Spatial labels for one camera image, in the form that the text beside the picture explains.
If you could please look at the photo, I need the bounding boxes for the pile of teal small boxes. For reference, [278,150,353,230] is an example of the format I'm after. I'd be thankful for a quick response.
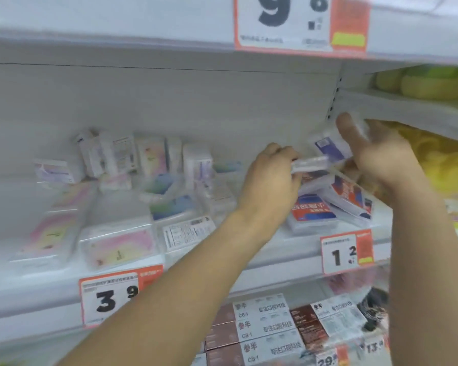
[139,160,245,253]

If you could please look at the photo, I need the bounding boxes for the row of yellow green tubs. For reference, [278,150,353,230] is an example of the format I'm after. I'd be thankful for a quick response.
[373,66,458,102]

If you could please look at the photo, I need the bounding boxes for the person's left forearm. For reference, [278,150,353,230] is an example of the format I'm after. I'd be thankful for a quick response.
[57,213,270,366]

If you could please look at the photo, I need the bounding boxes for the person's right hand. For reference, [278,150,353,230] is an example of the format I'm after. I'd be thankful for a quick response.
[335,112,431,196]

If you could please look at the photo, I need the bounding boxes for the row of yellow detergent bottles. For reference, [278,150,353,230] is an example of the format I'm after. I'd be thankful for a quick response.
[381,120,458,230]

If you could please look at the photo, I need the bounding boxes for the person's left hand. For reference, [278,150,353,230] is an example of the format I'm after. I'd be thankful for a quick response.
[235,142,303,242]

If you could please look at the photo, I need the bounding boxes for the stack of maroon toothpaste boxes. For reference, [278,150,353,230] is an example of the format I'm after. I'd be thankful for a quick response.
[204,293,368,366]

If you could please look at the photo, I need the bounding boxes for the pile of red small boxes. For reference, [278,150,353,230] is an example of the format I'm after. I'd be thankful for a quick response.
[288,169,376,236]

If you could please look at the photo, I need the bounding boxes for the person's right forearm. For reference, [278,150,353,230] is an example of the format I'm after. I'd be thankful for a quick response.
[389,175,458,366]

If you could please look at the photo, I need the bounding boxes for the black bottle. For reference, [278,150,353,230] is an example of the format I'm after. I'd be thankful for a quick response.
[357,287,391,333]

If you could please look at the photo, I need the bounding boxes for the pile of pink small boxes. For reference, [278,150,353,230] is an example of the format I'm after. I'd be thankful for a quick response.
[9,128,168,271]

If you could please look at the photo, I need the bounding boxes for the orange white price tag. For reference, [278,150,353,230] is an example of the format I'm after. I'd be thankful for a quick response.
[234,0,371,57]
[79,264,165,330]
[360,335,390,357]
[320,229,375,277]
[314,345,350,366]

